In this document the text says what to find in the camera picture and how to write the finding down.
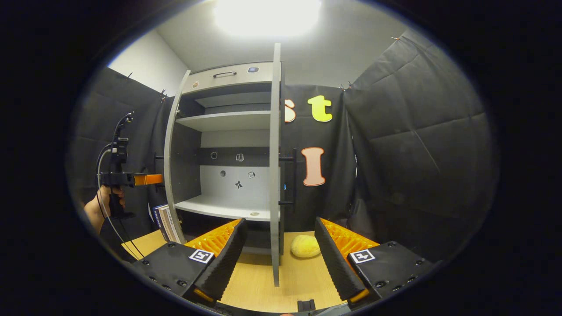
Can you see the large ceiling light panel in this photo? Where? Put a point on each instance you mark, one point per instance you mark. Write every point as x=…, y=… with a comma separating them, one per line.
x=268, y=15

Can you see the grey cabinet drawer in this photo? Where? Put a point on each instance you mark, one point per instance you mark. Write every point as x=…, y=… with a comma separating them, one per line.
x=237, y=82

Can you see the black backdrop cloth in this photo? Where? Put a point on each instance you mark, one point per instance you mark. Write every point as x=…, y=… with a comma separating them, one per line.
x=417, y=153

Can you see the blue-covered paperback book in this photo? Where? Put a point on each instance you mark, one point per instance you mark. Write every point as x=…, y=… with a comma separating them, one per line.
x=156, y=215

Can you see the grey shoe cabinet door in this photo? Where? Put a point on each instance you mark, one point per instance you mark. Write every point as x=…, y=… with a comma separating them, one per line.
x=275, y=175
x=169, y=175

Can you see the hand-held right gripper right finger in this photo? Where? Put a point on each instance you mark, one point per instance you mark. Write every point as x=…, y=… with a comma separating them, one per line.
x=333, y=263

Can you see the grey double-door shoe cabinet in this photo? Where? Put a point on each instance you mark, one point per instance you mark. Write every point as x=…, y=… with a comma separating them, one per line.
x=228, y=206

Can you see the white paperback book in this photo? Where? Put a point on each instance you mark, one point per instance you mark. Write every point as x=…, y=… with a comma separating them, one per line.
x=173, y=224
x=166, y=224

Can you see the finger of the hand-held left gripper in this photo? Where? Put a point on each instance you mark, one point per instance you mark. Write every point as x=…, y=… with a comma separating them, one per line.
x=149, y=179

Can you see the yellow round plush toy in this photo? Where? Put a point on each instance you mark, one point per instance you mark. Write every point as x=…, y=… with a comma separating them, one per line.
x=305, y=245

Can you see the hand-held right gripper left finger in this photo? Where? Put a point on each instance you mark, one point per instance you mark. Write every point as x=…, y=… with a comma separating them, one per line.
x=228, y=263

